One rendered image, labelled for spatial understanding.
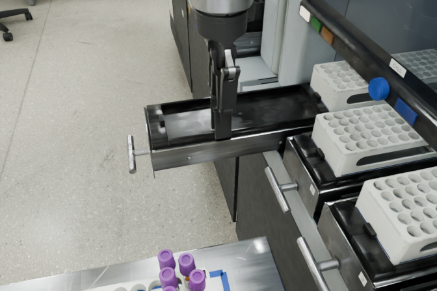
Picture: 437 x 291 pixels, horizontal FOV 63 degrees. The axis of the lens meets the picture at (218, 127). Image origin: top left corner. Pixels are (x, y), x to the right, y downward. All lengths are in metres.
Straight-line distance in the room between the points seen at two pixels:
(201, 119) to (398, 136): 0.35
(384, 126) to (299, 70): 0.25
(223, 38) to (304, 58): 0.31
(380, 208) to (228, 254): 0.21
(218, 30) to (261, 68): 0.49
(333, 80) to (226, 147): 0.25
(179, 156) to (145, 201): 0.96
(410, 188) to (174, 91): 1.78
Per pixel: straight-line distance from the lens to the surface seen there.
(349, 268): 0.56
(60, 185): 1.78
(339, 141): 0.59
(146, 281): 0.41
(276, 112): 0.72
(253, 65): 1.00
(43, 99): 2.35
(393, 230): 0.51
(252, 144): 0.68
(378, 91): 0.51
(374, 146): 0.62
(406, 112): 0.48
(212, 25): 0.51
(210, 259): 0.49
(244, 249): 0.50
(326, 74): 0.74
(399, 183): 0.56
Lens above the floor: 1.25
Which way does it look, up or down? 41 degrees down
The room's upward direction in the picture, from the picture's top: straight up
